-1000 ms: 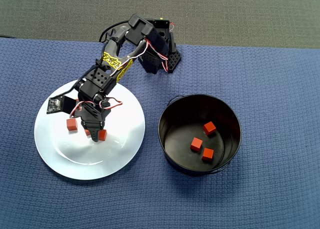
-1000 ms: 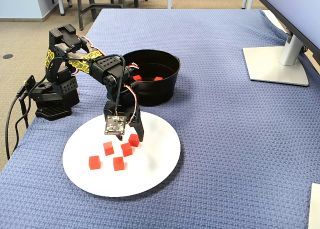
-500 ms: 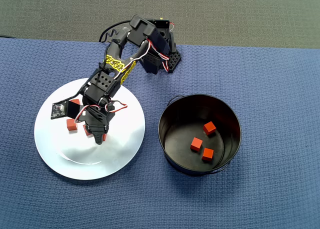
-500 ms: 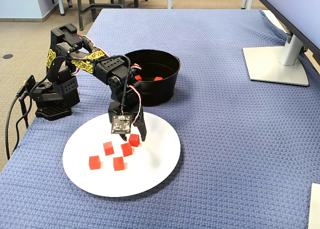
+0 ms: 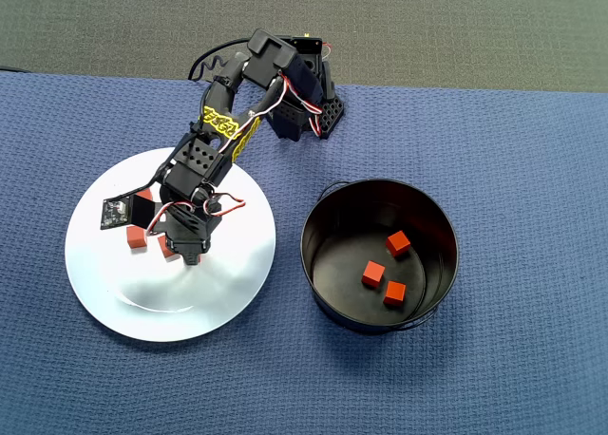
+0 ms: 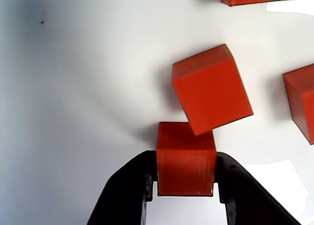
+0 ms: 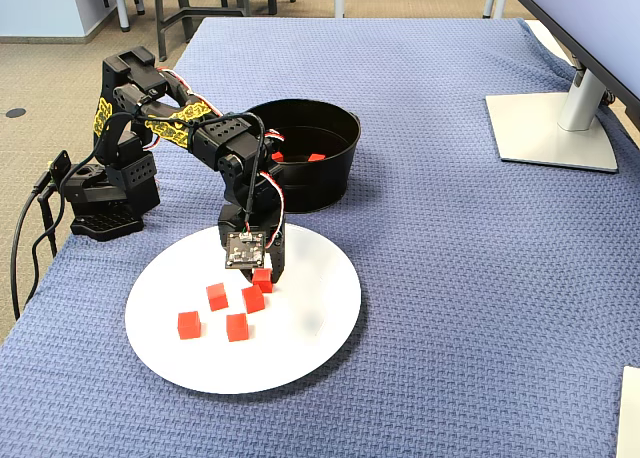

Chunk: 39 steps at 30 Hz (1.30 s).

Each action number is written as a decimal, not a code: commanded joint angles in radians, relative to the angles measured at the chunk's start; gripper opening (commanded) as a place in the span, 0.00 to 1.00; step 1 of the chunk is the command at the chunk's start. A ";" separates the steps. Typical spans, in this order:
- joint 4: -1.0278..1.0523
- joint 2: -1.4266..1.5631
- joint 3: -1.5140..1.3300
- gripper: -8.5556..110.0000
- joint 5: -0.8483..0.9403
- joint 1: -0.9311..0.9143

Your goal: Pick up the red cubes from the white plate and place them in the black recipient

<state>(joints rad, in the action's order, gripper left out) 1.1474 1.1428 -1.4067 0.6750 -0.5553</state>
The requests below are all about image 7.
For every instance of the small wrist camera board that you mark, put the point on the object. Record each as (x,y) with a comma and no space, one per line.
(245,250)

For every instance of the blue woven tablecloth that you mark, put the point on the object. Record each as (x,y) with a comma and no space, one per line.
(450,278)

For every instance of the dark monitor screen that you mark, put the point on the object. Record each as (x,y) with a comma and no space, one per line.
(575,18)

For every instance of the white flat object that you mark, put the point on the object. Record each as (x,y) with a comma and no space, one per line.
(631,413)

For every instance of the light blue cabinet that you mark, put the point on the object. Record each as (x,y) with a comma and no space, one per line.
(40,3)

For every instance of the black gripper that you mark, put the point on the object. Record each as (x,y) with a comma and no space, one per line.
(278,264)

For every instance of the black metal bucket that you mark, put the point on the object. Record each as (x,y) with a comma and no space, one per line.
(320,188)

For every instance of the black round floor disc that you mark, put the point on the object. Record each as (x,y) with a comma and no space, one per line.
(16,113)

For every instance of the silver monitor stand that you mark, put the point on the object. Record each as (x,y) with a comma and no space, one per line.
(550,128)

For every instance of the white round plate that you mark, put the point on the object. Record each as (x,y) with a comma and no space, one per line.
(300,338)

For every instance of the red cube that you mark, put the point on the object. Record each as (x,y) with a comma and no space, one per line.
(262,279)
(189,324)
(316,157)
(217,296)
(253,298)
(278,156)
(237,326)

